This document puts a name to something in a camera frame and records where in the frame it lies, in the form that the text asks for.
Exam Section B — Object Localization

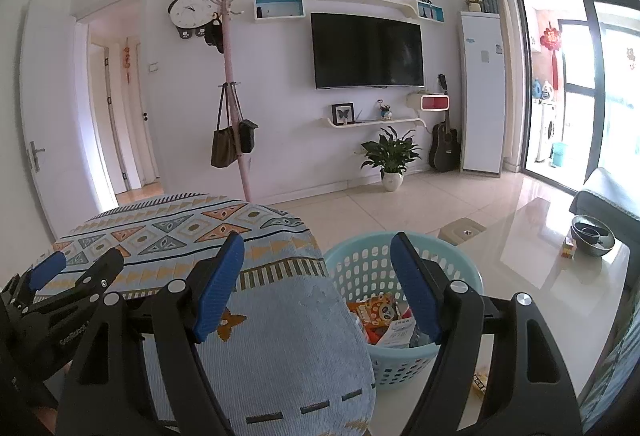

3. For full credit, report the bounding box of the white door with black handle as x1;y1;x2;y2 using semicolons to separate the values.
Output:
134;41;162;184

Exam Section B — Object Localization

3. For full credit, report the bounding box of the pink coat rack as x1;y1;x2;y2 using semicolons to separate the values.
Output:
217;0;258;204

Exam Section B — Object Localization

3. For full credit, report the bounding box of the dark framed glass sliding door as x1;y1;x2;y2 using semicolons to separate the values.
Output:
512;0;640;197

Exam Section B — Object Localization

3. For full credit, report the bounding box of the small blue box shelf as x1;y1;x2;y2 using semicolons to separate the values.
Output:
416;0;445;24

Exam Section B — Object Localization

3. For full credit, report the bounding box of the long blue box shelf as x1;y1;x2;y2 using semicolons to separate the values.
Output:
253;0;305;21

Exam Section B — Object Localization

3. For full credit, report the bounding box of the brown tote bag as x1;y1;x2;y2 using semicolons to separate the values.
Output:
210;84;240;168

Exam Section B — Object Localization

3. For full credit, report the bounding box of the white standing air conditioner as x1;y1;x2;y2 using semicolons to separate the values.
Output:
459;10;506;177

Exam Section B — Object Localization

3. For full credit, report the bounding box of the red white box shelf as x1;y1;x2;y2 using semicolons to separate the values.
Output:
406;92;451;113

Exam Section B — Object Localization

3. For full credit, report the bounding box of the white curved low shelf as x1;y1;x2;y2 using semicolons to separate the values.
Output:
315;116;428;129

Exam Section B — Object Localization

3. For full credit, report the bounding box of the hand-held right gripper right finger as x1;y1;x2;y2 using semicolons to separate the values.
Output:
390;231;583;436

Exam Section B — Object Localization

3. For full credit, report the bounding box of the potted green plant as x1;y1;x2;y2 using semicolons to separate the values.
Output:
361;126;422;192

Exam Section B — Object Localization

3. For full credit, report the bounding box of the panda wall clock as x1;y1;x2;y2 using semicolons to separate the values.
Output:
168;0;218;40

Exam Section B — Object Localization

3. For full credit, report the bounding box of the black guitar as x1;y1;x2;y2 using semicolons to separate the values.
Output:
429;74;462;172

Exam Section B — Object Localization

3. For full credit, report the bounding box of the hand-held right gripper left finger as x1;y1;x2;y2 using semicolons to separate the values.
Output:
56;231;246;436

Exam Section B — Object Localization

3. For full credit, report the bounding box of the yellow snack wrapper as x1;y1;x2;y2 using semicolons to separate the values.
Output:
471;363;493;401

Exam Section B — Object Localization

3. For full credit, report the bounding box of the white door with silver handle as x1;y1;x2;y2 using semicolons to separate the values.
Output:
20;0;108;242

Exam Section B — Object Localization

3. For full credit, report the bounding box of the light blue plastic basket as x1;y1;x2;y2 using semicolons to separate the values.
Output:
322;232;485;391

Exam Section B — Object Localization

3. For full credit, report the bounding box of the black flat television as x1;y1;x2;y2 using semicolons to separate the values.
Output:
310;12;425;90

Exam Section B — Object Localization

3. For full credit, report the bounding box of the small black bag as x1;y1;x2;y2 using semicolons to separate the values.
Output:
236;84;259;154

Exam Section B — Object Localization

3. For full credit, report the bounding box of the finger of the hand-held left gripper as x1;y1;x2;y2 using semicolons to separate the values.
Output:
1;250;67;313
20;247;125;317

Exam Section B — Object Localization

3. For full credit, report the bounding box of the white paper box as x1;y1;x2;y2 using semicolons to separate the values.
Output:
375;316;418;347

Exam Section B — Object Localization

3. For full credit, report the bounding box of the metal bowl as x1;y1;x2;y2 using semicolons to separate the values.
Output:
570;215;617;257

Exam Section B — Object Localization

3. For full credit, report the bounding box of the orange panda snack packet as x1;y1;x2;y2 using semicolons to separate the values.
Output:
347;293;401;332

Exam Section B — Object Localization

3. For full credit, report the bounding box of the beige plastic stool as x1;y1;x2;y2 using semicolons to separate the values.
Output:
439;219;487;247

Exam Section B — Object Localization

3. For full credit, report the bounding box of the large red knot ornament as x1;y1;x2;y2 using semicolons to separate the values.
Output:
540;21;563;90

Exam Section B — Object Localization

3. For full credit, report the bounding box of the white washing machine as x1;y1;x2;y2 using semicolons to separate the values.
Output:
535;101;558;162

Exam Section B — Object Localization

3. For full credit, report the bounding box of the patterned blue blanket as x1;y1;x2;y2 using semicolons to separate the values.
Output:
50;193;377;436

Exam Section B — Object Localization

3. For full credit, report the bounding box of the grey sofa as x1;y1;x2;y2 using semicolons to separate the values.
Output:
570;166;640;237

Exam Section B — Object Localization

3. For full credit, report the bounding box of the black cap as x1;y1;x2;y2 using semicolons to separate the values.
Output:
202;19;226;53

